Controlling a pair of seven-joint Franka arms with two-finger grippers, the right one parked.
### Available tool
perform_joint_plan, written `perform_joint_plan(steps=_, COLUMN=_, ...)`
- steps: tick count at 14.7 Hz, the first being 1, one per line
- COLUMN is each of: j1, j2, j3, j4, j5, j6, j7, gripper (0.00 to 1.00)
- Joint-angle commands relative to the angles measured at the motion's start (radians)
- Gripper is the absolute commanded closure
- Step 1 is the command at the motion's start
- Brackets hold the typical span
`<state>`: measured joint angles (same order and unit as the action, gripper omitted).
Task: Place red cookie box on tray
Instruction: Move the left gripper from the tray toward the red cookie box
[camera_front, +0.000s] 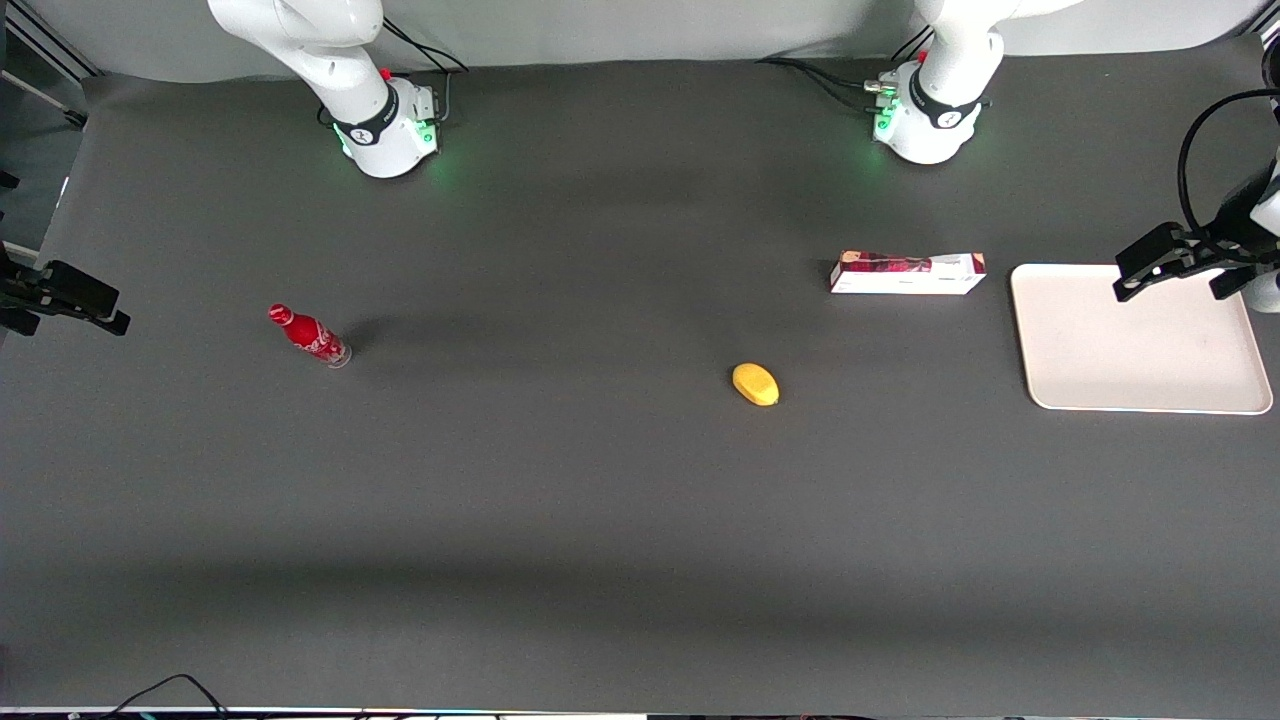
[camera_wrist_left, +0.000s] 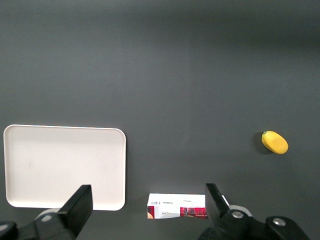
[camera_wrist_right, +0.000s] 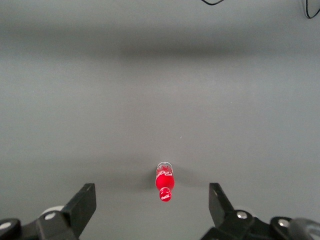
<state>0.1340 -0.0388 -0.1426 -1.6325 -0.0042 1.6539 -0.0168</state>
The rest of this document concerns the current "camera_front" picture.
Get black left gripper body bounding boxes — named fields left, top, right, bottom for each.
left=1115, top=222, right=1280, bottom=288

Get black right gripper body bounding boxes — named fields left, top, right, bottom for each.
left=0, top=245, right=122, bottom=323

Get red cookie box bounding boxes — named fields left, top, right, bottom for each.
left=829, top=250, right=988, bottom=296

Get white rectangular tray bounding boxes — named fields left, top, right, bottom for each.
left=1010, top=263, right=1274, bottom=415

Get red cola bottle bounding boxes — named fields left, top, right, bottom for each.
left=267, top=303, right=354, bottom=370

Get yellow lemon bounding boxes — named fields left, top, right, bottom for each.
left=732, top=362, right=781, bottom=408

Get dark grey table cloth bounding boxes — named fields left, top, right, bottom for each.
left=0, top=35, right=1280, bottom=717

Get black left arm wrist cable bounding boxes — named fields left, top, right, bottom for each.
left=1177, top=88, right=1280, bottom=251

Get aluminium frame strut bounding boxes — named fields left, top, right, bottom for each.
left=0, top=0, right=103, bottom=131

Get black left arm base cables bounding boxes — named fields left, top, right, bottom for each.
left=755, top=25, right=936, bottom=116

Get black arm base cables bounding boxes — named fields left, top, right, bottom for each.
left=380, top=15, right=471, bottom=126
left=755, top=25, right=936, bottom=116

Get black cable at table edge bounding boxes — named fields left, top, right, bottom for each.
left=100, top=673, right=233, bottom=720

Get black right arm base cables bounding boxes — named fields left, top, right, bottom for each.
left=380, top=15, right=471, bottom=126

